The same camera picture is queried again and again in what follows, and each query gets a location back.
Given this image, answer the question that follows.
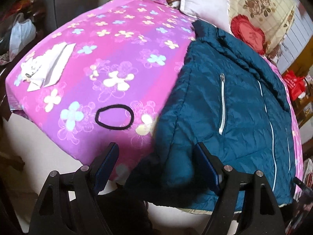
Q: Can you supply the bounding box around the white square pillow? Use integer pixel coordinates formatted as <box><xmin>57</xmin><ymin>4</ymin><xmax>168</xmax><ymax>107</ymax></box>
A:
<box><xmin>179</xmin><ymin>0</ymin><xmax>231</xmax><ymax>33</ymax></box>

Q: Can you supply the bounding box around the red heart-shaped cushion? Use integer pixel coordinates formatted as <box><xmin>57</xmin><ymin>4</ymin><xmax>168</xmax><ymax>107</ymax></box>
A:
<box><xmin>230</xmin><ymin>14</ymin><xmax>265</xmax><ymax>55</ymax></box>

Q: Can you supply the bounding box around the beige rose-print blanket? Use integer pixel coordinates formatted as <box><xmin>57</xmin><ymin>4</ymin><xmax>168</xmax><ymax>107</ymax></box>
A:
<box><xmin>229</xmin><ymin>0</ymin><xmax>296</xmax><ymax>55</ymax></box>

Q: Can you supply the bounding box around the pink floral bed sheet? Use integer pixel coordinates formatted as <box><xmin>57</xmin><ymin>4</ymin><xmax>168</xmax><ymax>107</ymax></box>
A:
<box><xmin>5</xmin><ymin>0</ymin><xmax>304</xmax><ymax>196</ymax></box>

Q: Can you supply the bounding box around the teal quilted down jacket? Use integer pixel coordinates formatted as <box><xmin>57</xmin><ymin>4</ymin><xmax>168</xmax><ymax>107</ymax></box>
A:
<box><xmin>125</xmin><ymin>20</ymin><xmax>296</xmax><ymax>212</ymax></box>

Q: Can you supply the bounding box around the cluttered side shelf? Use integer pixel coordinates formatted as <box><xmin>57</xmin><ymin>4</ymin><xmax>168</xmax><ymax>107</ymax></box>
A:
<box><xmin>1</xmin><ymin>0</ymin><xmax>46</xmax><ymax>69</ymax></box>

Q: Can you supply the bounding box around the white plastic bag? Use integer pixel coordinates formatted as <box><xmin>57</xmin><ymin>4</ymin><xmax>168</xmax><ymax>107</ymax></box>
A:
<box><xmin>9</xmin><ymin>13</ymin><xmax>36</xmax><ymax>61</ymax></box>

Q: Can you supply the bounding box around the red plastic bag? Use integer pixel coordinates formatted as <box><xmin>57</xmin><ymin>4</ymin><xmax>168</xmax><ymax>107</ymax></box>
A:
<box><xmin>283</xmin><ymin>70</ymin><xmax>306</xmax><ymax>101</ymax></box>

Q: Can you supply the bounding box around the black hair tie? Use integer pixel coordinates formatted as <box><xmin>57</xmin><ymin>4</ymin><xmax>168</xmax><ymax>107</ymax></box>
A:
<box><xmin>94</xmin><ymin>104</ymin><xmax>135</xmax><ymax>131</ymax></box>

